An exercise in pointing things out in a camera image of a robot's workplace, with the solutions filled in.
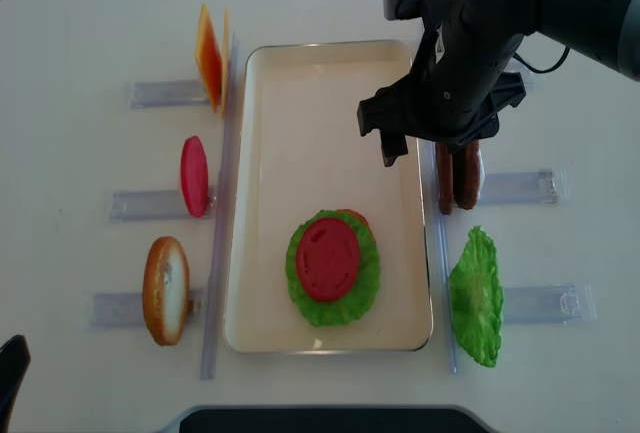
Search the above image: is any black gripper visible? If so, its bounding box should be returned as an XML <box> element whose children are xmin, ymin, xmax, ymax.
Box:
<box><xmin>357</xmin><ymin>2</ymin><xmax>526</xmax><ymax>167</ymax></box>

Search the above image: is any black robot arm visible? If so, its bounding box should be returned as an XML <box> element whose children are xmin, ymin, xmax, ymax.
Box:
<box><xmin>357</xmin><ymin>0</ymin><xmax>639</xmax><ymax>166</ymax></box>

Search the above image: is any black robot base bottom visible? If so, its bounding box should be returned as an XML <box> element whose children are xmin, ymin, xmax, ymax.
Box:
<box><xmin>179</xmin><ymin>407</ymin><xmax>489</xmax><ymax>433</ymax></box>

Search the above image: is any dark brown meat patty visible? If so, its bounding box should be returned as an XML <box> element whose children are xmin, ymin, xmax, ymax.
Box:
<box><xmin>455</xmin><ymin>141</ymin><xmax>483</xmax><ymax>210</ymax></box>

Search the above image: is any red tomato slice on burger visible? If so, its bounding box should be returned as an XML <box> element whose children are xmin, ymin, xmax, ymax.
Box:
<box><xmin>295</xmin><ymin>217</ymin><xmax>361</xmax><ymax>302</ymax></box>

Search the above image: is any green lettuce leaf on burger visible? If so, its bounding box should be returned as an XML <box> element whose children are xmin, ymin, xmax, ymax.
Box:
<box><xmin>285</xmin><ymin>210</ymin><xmax>381</xmax><ymax>327</ymax></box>

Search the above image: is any standing green lettuce leaf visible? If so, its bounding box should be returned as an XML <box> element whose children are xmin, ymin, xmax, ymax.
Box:
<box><xmin>449</xmin><ymin>226</ymin><xmax>505</xmax><ymax>368</ymax></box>

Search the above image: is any standing red tomato slice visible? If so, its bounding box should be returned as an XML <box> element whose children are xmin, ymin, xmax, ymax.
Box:
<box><xmin>180</xmin><ymin>136</ymin><xmax>209</xmax><ymax>217</ymax></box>

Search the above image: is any orange cheese slice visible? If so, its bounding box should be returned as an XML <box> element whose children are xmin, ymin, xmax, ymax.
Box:
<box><xmin>194</xmin><ymin>4</ymin><xmax>222</xmax><ymax>112</ymax></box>

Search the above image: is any clear cheese holder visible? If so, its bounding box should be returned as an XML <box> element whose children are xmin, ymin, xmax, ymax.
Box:
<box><xmin>130</xmin><ymin>80</ymin><xmax>209</xmax><ymax>109</ymax></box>

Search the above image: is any clear lettuce holder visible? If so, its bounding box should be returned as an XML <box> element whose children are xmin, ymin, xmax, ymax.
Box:
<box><xmin>503</xmin><ymin>283</ymin><xmax>596</xmax><ymax>325</ymax></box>

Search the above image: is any clear tomato holder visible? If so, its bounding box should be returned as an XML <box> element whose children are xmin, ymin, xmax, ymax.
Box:
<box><xmin>107</xmin><ymin>190</ymin><xmax>194</xmax><ymax>224</ymax></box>

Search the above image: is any white crust bread slice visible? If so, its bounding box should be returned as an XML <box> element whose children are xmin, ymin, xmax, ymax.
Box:
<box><xmin>142</xmin><ymin>236</ymin><xmax>190</xmax><ymax>346</ymax></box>

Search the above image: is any clear bread holder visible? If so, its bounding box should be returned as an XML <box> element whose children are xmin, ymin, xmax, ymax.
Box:
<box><xmin>88</xmin><ymin>288</ymin><xmax>206</xmax><ymax>329</ymax></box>

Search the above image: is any bottom bun slice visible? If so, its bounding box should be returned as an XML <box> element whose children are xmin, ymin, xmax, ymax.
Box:
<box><xmin>335</xmin><ymin>208</ymin><xmax>376</xmax><ymax>242</ymax></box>

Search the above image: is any cream rectangular tray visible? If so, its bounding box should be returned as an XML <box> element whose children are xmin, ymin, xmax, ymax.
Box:
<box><xmin>224</xmin><ymin>40</ymin><xmax>433</xmax><ymax>353</ymax></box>

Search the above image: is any clear patty holder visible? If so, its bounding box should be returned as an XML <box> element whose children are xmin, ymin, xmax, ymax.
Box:
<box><xmin>477</xmin><ymin>169</ymin><xmax>570</xmax><ymax>206</ymax></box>

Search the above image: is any black object bottom left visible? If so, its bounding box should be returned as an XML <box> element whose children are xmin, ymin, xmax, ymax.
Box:
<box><xmin>0</xmin><ymin>335</ymin><xmax>31</xmax><ymax>433</ymax></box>

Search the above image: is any right clear acrylic rail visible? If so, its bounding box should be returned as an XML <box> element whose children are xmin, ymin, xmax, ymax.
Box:
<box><xmin>420</xmin><ymin>140</ymin><xmax>459</xmax><ymax>376</ymax></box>

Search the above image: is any clear acrylic rail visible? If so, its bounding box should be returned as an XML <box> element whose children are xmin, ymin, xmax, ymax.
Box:
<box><xmin>420</xmin><ymin>140</ymin><xmax>459</xmax><ymax>376</ymax></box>
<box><xmin>200</xmin><ymin>33</ymin><xmax>241</xmax><ymax>380</ymax></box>

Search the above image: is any left clear acrylic rail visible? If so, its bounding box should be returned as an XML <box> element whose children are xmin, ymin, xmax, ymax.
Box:
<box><xmin>200</xmin><ymin>33</ymin><xmax>241</xmax><ymax>380</ymax></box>

